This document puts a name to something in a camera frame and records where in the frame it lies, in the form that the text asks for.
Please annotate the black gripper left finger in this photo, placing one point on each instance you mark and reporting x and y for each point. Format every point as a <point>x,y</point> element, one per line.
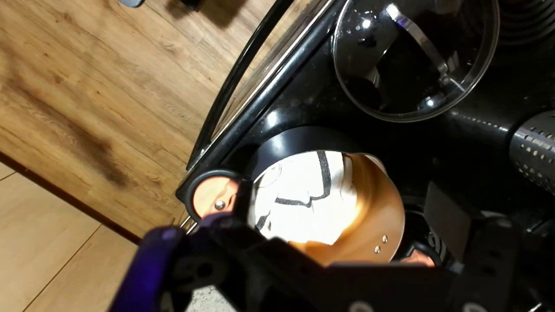
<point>144,271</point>

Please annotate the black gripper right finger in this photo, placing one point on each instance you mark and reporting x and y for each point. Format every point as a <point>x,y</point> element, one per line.
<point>491,260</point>

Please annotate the white kitchen towel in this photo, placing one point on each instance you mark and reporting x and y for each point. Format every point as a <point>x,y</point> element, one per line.
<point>305,196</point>

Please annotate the clear glass pot lid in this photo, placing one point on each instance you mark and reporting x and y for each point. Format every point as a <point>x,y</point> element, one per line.
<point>416,57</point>

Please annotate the black electric stove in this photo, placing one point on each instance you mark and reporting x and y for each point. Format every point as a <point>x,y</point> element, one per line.
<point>473,115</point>

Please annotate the wooden lower cabinet row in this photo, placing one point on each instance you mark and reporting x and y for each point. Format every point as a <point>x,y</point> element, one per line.
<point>45,248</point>

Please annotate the perforated metal utensil holder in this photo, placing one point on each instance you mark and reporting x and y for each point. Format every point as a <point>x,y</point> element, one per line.
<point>534,149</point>

